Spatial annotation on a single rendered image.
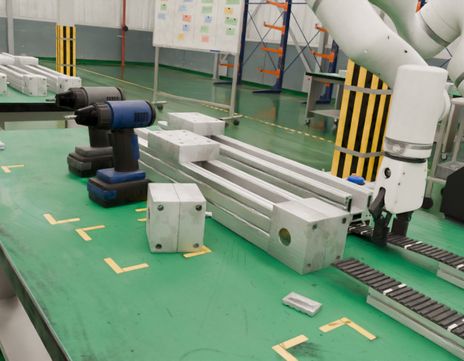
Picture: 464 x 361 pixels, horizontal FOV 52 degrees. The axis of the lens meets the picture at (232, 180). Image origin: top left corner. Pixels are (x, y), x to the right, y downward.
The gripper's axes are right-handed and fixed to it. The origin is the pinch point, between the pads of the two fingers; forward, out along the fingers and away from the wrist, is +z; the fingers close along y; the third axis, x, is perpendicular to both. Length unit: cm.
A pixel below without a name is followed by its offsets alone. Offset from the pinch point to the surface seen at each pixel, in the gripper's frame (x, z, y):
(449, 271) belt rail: -13.9, 1.3, -2.0
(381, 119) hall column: 200, 20, 267
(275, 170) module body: 29.2, -5.0, -5.0
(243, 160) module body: 41.6, -4.2, -5.0
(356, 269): -8.1, -0.3, -19.6
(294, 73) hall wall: 808, 31, 736
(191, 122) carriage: 67, -9, -5
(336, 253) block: -0.8, 0.8, -15.9
